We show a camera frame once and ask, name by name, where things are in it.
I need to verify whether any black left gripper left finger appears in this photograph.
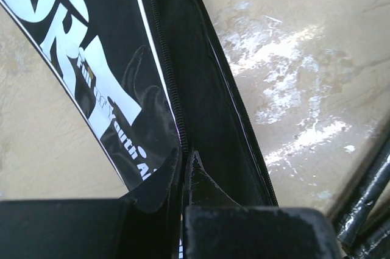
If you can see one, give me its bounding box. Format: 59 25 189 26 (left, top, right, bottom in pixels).
1 148 182 258

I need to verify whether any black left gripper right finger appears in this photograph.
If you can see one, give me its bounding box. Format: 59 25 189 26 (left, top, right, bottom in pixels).
183 151 341 258

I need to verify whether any black racket cover bag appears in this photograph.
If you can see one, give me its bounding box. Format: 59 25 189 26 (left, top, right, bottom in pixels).
0 0 278 208

